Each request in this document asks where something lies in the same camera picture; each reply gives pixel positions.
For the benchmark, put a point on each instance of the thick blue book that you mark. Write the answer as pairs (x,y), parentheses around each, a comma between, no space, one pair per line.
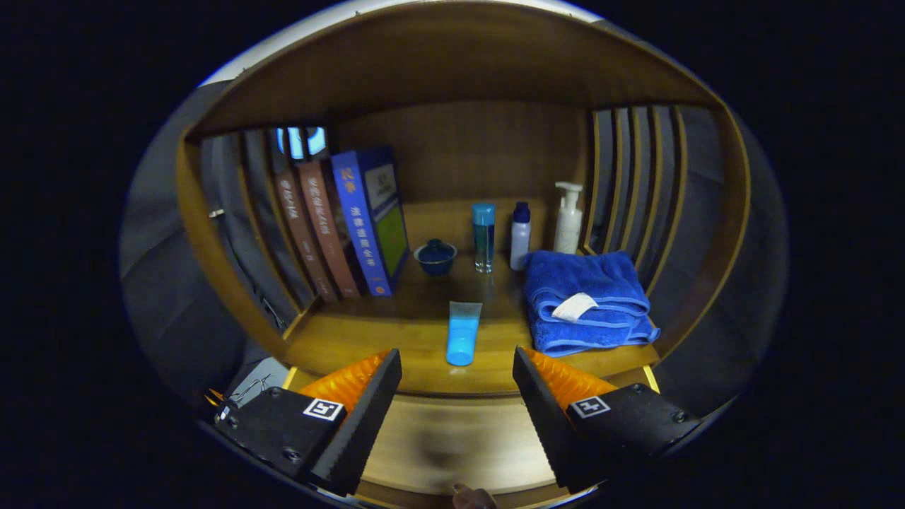
(360,219)

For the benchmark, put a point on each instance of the brown book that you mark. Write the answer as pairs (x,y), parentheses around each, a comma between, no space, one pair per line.
(304,240)
(327,226)

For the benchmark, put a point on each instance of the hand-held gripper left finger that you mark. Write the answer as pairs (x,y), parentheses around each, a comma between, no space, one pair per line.
(364,424)

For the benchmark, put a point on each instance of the wooden countertop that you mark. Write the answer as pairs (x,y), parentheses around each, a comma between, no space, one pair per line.
(417,332)

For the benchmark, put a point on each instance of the white pump bottle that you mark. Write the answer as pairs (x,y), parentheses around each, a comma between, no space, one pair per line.
(568,226)

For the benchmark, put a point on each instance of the folded blue towel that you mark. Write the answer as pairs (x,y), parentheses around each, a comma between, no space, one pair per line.
(587,279)

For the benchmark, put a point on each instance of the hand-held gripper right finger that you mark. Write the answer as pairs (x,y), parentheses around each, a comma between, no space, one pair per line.
(548,424)

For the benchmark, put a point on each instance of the blue squeeze tube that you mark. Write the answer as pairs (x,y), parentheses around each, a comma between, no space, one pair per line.
(463,339)

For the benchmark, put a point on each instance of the blue glass bottle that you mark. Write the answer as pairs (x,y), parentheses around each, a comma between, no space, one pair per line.
(483,237)

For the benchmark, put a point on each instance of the white bottle with blue cap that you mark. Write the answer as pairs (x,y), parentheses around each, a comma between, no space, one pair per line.
(520,240)

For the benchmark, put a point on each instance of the wooden cabinet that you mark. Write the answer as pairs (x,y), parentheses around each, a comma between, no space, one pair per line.
(452,63)

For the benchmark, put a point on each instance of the blue lidded teacup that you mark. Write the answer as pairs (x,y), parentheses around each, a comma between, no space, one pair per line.
(435,258)

